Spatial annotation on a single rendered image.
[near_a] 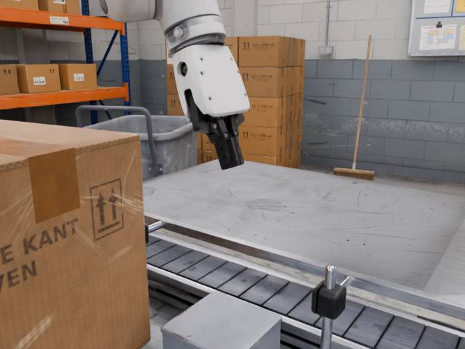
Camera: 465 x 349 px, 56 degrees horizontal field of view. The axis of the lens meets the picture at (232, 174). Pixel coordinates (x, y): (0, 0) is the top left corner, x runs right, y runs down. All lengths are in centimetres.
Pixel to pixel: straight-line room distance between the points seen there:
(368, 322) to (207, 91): 36
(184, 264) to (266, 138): 308
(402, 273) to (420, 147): 409
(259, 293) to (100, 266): 25
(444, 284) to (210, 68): 46
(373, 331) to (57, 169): 41
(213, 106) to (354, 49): 443
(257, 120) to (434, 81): 193
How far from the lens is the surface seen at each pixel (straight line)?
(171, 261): 74
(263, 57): 372
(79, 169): 45
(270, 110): 372
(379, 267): 86
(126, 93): 500
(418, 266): 90
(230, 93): 61
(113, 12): 62
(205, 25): 61
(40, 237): 43
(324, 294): 47
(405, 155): 494
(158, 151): 253
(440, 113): 484
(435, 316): 60
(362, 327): 59
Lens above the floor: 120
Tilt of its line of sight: 15 degrees down
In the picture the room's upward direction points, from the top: straight up
